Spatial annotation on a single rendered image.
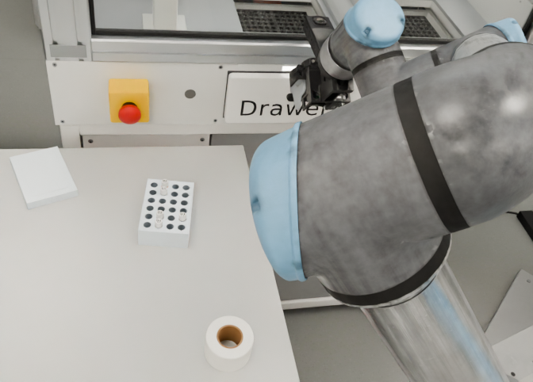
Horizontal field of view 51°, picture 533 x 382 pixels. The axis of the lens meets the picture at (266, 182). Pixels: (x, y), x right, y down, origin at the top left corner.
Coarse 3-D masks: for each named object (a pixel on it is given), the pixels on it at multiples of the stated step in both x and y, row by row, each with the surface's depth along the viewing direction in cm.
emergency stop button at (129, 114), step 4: (124, 108) 100; (128, 108) 100; (132, 108) 100; (136, 108) 101; (120, 112) 100; (124, 112) 100; (128, 112) 100; (132, 112) 100; (136, 112) 101; (120, 116) 101; (124, 116) 100; (128, 116) 101; (132, 116) 101; (136, 116) 101; (140, 116) 102; (124, 120) 101; (128, 120) 101; (132, 120) 102; (136, 120) 102
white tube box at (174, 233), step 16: (176, 192) 100; (192, 192) 101; (144, 208) 96; (160, 208) 98; (176, 208) 97; (144, 224) 95; (176, 224) 95; (144, 240) 95; (160, 240) 95; (176, 240) 95
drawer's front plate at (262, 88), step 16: (240, 80) 106; (256, 80) 107; (272, 80) 107; (288, 80) 108; (240, 96) 109; (256, 96) 109; (272, 96) 110; (352, 96) 114; (224, 112) 112; (256, 112) 112; (272, 112) 113; (304, 112) 115; (320, 112) 115
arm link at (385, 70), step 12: (372, 60) 76; (384, 60) 76; (396, 60) 76; (408, 60) 76; (420, 60) 74; (432, 60) 73; (360, 72) 77; (372, 72) 76; (384, 72) 76; (396, 72) 75; (408, 72) 74; (360, 84) 78; (372, 84) 76; (384, 84) 75
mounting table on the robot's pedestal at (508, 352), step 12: (516, 336) 93; (528, 336) 93; (504, 348) 91; (516, 348) 91; (528, 348) 92; (504, 360) 89; (516, 360) 90; (528, 360) 90; (516, 372) 88; (528, 372) 88
